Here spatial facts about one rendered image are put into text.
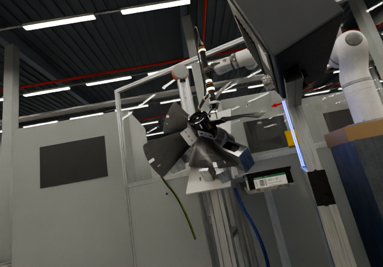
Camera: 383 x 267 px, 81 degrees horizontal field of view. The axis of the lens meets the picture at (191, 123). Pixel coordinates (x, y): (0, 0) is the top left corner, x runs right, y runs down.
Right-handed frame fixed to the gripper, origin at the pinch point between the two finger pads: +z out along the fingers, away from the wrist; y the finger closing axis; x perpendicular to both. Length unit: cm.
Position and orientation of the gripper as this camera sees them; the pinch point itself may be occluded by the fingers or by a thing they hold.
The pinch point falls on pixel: (207, 71)
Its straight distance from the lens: 136.1
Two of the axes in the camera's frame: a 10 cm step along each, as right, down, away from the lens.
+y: 4.1, 1.6, 9.0
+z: -8.9, 2.6, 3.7
